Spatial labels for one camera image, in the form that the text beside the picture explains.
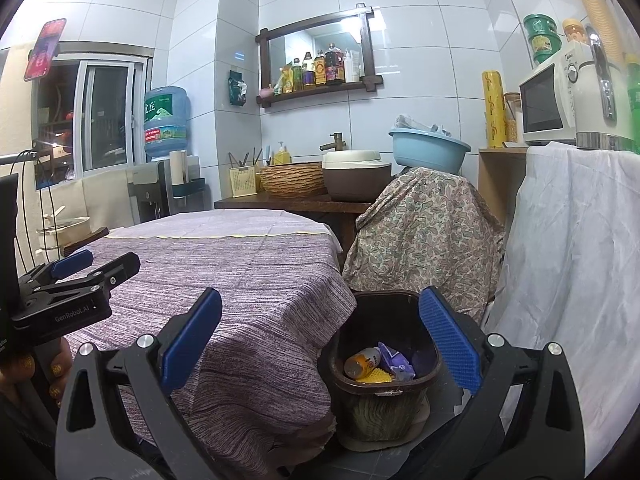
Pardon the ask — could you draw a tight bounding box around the blue water jug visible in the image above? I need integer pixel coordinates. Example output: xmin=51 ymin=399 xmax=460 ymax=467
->
xmin=143 ymin=86 xmax=192 ymax=161

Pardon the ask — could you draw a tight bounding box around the pale crumpled cloth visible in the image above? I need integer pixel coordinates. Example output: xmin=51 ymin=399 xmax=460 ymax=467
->
xmin=395 ymin=114 xmax=453 ymax=136

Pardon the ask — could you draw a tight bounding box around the black cable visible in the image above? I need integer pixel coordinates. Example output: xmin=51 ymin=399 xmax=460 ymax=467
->
xmin=10 ymin=150 xmax=56 ymax=271

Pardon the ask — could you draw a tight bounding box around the light blue plastic basin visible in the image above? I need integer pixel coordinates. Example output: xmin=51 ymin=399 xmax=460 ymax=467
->
xmin=389 ymin=127 xmax=472 ymax=175

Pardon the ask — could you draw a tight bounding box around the woven wicker basket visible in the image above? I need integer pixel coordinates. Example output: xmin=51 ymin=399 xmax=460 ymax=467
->
xmin=259 ymin=162 xmax=328 ymax=198

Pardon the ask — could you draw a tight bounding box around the dark brown waste bin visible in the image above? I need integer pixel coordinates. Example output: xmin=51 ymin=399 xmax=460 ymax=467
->
xmin=317 ymin=289 xmax=446 ymax=443

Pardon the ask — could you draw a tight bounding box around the grey water dispenser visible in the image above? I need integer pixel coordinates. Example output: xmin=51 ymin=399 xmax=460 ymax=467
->
xmin=127 ymin=157 xmax=207 ymax=223

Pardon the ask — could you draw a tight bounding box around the yellow seasoning packet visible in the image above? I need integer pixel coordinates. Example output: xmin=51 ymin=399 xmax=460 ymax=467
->
xmin=274 ymin=62 xmax=295 ymax=95

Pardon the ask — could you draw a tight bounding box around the bundle of chopsticks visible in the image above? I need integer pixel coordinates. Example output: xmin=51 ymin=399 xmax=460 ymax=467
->
xmin=227 ymin=147 xmax=266 ymax=168

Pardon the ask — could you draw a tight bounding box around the cream corrugated duct hose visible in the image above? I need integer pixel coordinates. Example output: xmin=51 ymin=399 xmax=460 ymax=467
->
xmin=562 ymin=0 xmax=626 ymax=61

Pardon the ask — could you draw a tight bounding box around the yellow patterned roll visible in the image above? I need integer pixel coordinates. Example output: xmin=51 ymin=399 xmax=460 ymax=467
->
xmin=481 ymin=71 xmax=507 ymax=149

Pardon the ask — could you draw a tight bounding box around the white cover cloth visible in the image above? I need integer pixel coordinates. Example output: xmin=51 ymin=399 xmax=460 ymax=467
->
xmin=482 ymin=141 xmax=640 ymax=461

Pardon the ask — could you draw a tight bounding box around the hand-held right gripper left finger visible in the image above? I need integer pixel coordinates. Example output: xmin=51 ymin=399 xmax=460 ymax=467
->
xmin=55 ymin=287 xmax=223 ymax=480

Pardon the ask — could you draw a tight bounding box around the beige utensil holder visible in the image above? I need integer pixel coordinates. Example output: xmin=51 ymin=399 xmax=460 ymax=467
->
xmin=229 ymin=165 xmax=258 ymax=198

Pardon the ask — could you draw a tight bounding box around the person's left hand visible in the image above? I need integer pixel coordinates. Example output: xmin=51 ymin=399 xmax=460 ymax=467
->
xmin=0 ymin=337 xmax=71 ymax=408

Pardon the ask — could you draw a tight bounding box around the light wooden cabinet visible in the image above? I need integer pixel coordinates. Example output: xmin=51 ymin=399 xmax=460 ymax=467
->
xmin=477 ymin=146 xmax=531 ymax=233

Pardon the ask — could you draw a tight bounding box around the dark green dispenser tray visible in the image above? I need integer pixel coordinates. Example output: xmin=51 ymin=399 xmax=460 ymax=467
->
xmin=172 ymin=177 xmax=207 ymax=196

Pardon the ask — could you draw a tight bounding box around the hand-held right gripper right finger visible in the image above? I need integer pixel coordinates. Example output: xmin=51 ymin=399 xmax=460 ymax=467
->
xmin=419 ymin=286 xmax=586 ymax=480

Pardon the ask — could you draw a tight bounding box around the person's left forearm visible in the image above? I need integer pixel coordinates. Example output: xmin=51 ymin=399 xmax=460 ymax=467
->
xmin=0 ymin=392 xmax=58 ymax=480

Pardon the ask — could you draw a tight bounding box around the smartphone with red screen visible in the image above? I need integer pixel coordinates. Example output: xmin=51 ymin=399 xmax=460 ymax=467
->
xmin=23 ymin=18 xmax=67 ymax=82

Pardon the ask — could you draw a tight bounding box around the brown pot cream lid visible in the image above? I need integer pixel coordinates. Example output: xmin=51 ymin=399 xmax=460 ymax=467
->
xmin=321 ymin=149 xmax=393 ymax=202

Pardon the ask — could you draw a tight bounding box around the wooden framed mirror shelf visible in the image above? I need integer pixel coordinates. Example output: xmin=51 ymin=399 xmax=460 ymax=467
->
xmin=255 ymin=4 xmax=384 ymax=109

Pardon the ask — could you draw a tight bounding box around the glass jar of grains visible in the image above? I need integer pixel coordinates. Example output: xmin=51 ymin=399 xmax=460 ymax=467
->
xmin=504 ymin=91 xmax=523 ymax=143

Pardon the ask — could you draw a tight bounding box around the dark wooden table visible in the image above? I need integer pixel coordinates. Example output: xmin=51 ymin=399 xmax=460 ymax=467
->
xmin=62 ymin=227 xmax=110 ymax=258

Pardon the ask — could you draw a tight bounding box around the paisley patterned cover cloth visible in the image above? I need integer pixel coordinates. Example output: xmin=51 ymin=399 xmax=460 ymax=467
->
xmin=342 ymin=166 xmax=506 ymax=326

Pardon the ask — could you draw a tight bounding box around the white microwave oven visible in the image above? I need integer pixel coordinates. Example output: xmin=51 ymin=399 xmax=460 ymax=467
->
xmin=518 ymin=42 xmax=601 ymax=147

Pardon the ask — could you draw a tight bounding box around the dark soy sauce bottle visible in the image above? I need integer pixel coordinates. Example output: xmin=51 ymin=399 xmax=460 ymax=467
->
xmin=325 ymin=43 xmax=346 ymax=85

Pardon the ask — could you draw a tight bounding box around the sliding aluminium window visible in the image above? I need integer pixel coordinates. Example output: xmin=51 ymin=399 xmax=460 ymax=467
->
xmin=30 ymin=42 xmax=155 ymax=186

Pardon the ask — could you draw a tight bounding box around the yellow orange drink bottle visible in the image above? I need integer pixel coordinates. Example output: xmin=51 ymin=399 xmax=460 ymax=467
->
xmin=344 ymin=346 xmax=383 ymax=380

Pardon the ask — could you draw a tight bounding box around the purple plastic packet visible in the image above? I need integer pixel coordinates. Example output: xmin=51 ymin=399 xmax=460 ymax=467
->
xmin=378 ymin=341 xmax=418 ymax=381

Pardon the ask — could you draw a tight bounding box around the cream cup dispenser tube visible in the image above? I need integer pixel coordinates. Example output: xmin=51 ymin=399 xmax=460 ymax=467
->
xmin=169 ymin=150 xmax=188 ymax=183

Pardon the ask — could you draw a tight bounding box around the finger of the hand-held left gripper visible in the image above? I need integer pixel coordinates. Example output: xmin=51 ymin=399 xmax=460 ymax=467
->
xmin=19 ymin=249 xmax=95 ymax=291
xmin=27 ymin=251 xmax=142 ymax=307

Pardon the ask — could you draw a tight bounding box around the amber jar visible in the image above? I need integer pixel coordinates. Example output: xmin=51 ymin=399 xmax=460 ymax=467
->
xmin=562 ymin=18 xmax=588 ymax=46

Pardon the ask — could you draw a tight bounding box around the green wall pouch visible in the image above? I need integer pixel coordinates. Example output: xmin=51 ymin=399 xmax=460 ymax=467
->
xmin=228 ymin=70 xmax=248 ymax=107

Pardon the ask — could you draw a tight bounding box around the white cooking pot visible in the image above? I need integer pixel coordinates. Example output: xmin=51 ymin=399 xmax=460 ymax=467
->
xmin=36 ymin=216 xmax=92 ymax=251

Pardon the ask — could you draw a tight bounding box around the table with purple striped cloth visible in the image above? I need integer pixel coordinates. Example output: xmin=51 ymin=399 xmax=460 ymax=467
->
xmin=60 ymin=212 xmax=358 ymax=480

